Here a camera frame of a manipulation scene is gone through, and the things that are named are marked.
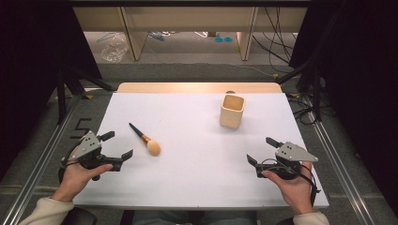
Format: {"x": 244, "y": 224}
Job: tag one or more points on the black chair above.
{"x": 79, "y": 216}

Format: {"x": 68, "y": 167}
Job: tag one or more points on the blue round items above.
{"x": 223, "y": 39}

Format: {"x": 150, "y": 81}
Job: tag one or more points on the light wooden desk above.
{"x": 187, "y": 18}

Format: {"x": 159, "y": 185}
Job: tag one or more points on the clear plastic bag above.
{"x": 114, "y": 50}

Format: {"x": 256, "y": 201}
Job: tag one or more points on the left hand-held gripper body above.
{"x": 89, "y": 146}

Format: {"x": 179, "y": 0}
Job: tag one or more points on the white table mat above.
{"x": 200, "y": 175}

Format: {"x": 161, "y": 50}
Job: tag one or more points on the aluminium rail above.
{"x": 37, "y": 175}
{"x": 341, "y": 175}

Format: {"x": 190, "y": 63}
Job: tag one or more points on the beige square cup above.
{"x": 231, "y": 117}

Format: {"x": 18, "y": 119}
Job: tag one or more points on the person's right hand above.
{"x": 295, "y": 190}

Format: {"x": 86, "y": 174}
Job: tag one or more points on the person's left hand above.
{"x": 75, "y": 178}

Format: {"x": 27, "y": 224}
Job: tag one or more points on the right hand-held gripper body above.
{"x": 292, "y": 153}

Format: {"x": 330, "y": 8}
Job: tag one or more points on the black metal stand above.
{"x": 316, "y": 90}
{"x": 62, "y": 93}

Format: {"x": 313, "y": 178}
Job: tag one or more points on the wooden table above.
{"x": 187, "y": 87}

